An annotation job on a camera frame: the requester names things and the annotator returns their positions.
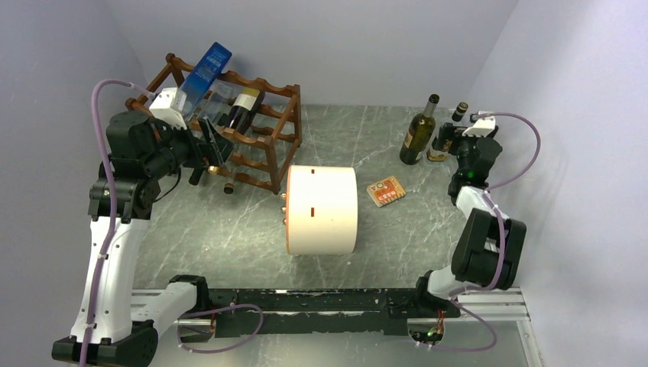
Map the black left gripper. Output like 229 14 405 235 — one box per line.
144 115 238 179

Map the clear glass liquor bottle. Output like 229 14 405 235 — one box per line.
426 102 469 162

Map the dark green wine bottle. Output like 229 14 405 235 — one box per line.
399 93 440 165

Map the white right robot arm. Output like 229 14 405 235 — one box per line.
412 123 527 317

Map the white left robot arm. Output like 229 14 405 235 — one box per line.
51 110 224 366

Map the gold capped bottle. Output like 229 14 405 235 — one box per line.
207 165 229 177

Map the black capped bottle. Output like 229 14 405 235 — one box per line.
188 167 207 186

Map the brown wooden wine rack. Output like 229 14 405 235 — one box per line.
125 52 303 196

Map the dark bottle white label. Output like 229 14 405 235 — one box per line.
219 87 265 135

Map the blue boxed bottle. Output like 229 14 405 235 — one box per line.
180 42 232 119

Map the orange patterned small card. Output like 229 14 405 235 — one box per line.
367 175 407 207

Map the white cylindrical container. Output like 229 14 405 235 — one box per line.
284 165 358 256

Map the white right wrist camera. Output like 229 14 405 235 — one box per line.
462 114 498 138

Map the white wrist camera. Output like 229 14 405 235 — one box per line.
462 114 498 138
148 87 187 130

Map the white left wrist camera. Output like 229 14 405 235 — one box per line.
148 87 187 130

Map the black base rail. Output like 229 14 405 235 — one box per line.
191 288 461 338

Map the aluminium frame rail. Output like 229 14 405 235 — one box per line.
131 289 529 352

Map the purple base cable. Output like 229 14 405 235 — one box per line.
175 301 265 355

